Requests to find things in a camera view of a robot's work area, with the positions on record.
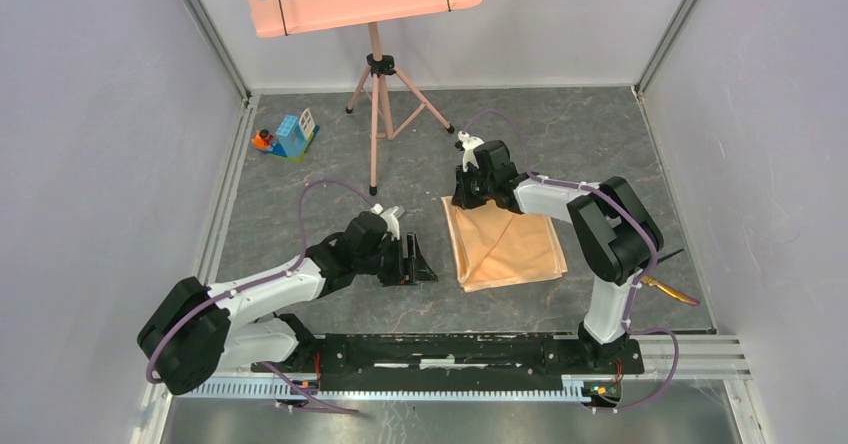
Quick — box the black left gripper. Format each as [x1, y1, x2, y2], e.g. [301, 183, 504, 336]
[355, 232, 437, 287]

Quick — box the peach satin napkin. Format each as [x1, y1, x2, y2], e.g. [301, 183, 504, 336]
[442, 196, 568, 292]

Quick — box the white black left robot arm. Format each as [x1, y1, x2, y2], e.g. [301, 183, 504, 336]
[137, 206, 438, 395]

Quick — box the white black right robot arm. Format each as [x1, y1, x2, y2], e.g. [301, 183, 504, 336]
[451, 132, 664, 372]

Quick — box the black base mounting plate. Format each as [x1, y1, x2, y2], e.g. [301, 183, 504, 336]
[275, 333, 645, 392]

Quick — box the colourful toy brick house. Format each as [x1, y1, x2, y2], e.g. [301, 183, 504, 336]
[269, 108, 320, 162]

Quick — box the orange toy figure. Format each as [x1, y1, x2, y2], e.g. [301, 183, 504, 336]
[251, 129, 274, 152]

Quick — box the pink music stand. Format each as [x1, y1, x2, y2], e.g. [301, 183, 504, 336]
[247, 0, 483, 194]

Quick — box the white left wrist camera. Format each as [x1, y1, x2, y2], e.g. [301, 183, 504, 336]
[370, 204, 405, 240]

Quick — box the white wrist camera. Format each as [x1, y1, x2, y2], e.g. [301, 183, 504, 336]
[370, 204, 405, 240]
[455, 131, 485, 172]

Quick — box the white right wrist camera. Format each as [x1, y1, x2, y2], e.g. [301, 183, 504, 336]
[455, 131, 485, 172]

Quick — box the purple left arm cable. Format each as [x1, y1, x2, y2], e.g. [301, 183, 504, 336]
[145, 179, 362, 416]

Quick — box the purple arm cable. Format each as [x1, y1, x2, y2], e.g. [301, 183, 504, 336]
[145, 179, 362, 416]
[463, 109, 682, 414]

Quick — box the grey slotted cable duct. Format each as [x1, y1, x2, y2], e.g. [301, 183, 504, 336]
[182, 376, 590, 404]

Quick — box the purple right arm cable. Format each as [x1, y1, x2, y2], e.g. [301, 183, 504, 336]
[463, 109, 682, 414]

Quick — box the gold handled utensil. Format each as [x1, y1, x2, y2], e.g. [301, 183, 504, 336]
[641, 276, 701, 307]

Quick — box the black handled utensil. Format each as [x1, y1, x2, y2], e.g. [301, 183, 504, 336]
[655, 248, 685, 267]

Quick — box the aluminium frame rail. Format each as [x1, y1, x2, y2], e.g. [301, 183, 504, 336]
[636, 334, 751, 381]

